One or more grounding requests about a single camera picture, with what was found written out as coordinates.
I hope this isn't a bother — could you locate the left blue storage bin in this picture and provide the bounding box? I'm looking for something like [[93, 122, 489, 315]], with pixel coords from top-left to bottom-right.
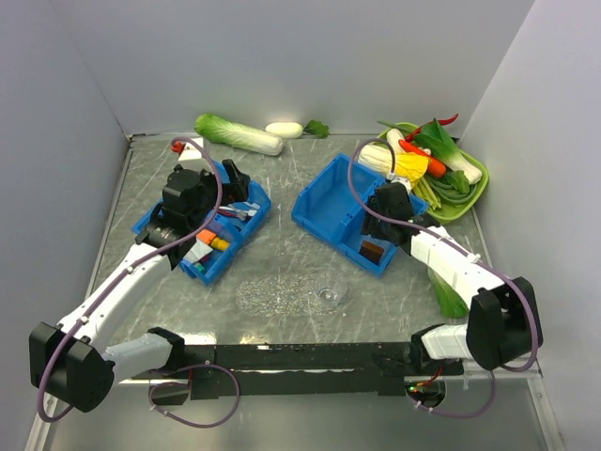
[[131, 162, 271, 286]]

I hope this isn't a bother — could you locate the green beans bundle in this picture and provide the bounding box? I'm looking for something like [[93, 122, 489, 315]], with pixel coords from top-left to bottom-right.
[[413, 176, 475, 214]]

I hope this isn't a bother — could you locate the blue storage bin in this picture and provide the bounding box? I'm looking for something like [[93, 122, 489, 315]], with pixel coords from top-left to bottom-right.
[[131, 162, 271, 286], [290, 152, 430, 279]]

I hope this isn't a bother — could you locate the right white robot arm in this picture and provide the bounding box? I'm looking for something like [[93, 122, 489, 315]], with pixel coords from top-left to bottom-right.
[[362, 182, 544, 375]]

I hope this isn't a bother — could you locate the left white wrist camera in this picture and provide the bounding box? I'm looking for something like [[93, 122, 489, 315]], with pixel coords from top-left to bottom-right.
[[171, 140, 202, 164]]

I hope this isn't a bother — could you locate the clear plastic cup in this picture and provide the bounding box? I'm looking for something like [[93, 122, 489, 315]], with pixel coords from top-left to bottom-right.
[[314, 276, 348, 308]]

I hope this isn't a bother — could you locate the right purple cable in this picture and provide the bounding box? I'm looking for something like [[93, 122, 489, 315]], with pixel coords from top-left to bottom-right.
[[347, 138, 539, 375]]

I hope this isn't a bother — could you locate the orange carrot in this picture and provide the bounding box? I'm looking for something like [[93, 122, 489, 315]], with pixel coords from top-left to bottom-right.
[[398, 139, 447, 179]]

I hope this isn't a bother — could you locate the green vegetable tray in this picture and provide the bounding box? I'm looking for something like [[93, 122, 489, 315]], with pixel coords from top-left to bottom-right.
[[359, 119, 489, 224]]

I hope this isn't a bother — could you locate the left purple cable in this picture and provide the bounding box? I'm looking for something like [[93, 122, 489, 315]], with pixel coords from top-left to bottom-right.
[[36, 136, 224, 424]]

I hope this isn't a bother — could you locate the orange toothpaste tube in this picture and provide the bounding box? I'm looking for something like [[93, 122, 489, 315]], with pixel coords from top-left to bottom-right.
[[196, 229, 217, 245]]

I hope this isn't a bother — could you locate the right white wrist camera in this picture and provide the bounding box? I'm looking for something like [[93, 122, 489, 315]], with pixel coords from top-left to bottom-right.
[[387, 173, 412, 193]]

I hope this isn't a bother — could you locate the small green cabbage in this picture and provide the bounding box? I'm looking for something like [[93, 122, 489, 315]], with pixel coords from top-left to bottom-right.
[[427, 269, 469, 319]]

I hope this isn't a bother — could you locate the red chili pepper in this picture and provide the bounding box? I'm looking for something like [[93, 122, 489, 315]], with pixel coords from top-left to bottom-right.
[[404, 113, 459, 143]]

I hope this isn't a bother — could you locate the white radish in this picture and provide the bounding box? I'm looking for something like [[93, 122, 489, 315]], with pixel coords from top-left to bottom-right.
[[265, 121, 304, 140]]

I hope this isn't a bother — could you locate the green napa cabbage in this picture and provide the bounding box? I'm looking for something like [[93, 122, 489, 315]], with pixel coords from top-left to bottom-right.
[[194, 113, 284, 156]]

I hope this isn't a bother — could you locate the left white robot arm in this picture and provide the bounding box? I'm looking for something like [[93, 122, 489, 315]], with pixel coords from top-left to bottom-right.
[[29, 160, 251, 412]]

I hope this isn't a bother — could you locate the right blue storage bin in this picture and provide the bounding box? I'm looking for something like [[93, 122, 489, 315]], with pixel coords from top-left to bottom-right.
[[290, 152, 430, 279]]

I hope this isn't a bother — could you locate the black base frame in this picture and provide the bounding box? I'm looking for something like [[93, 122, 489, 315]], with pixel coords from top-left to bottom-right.
[[137, 342, 464, 400]]

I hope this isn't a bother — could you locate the yellow capped tube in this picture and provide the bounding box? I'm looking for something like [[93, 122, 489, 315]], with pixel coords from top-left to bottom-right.
[[209, 237, 230, 252]]

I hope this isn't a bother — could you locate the white toothbrush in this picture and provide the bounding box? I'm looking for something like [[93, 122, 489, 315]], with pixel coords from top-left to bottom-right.
[[228, 202, 260, 210]]

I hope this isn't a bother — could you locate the bok choy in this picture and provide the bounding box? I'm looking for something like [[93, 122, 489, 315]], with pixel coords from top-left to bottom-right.
[[413, 119, 483, 185]]

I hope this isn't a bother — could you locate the white toothpaste tube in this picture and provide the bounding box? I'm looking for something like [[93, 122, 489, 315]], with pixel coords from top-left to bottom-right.
[[183, 239, 213, 264]]

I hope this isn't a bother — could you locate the yellow white cabbage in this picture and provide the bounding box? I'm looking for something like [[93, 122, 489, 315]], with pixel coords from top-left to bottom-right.
[[357, 144, 429, 188]]

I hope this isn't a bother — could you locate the red blue toothbrush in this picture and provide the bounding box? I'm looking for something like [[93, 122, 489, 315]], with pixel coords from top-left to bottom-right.
[[218, 205, 257, 222]]

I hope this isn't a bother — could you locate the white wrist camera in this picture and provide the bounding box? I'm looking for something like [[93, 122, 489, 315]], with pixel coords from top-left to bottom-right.
[[387, 173, 412, 193], [171, 140, 202, 164]]

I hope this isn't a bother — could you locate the purple cable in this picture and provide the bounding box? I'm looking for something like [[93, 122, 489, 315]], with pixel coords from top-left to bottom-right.
[[347, 138, 539, 375], [36, 136, 224, 424]]

